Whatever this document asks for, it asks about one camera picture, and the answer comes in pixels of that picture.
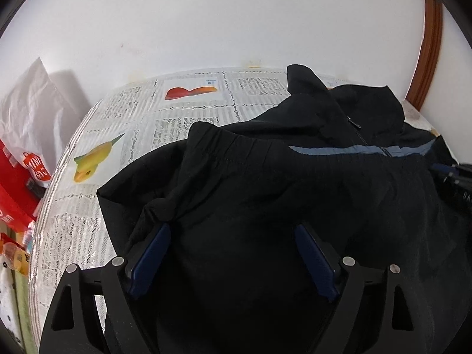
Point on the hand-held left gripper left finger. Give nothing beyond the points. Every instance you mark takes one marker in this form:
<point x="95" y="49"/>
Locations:
<point x="151" y="261"/>

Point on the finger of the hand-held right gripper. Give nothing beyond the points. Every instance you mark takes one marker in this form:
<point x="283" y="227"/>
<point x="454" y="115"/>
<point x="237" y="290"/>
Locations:
<point x="442" y="168"/>

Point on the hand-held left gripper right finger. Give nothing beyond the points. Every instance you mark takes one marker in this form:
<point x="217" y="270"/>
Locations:
<point x="315" y="261"/>

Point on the black white blue jacket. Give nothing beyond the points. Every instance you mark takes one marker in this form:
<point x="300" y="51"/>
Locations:
<point x="258" y="191"/>

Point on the green bed sheet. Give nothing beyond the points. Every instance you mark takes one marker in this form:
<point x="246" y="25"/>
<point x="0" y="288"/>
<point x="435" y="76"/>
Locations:
<point x="27" y="317"/>

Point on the orange drink bottle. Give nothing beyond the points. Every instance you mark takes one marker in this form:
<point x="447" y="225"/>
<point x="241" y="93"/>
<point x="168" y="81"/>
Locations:
<point x="14" y="254"/>

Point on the fruit print lace tablecloth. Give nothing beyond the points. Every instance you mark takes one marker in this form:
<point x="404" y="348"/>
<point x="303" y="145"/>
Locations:
<point x="110" y="118"/>

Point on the white floral quilt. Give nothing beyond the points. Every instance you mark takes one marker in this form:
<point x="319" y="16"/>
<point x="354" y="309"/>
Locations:
<point x="7" y="302"/>

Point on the red paper bag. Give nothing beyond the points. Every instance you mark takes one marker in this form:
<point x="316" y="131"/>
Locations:
<point x="11" y="199"/>

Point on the white plastic shopping bag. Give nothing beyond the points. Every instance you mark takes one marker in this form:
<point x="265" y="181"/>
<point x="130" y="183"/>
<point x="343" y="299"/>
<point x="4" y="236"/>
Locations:
<point x="33" y="110"/>

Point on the brown wooden door frame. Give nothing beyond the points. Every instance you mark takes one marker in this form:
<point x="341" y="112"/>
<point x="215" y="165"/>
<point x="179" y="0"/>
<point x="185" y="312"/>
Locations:
<point x="427" y="44"/>

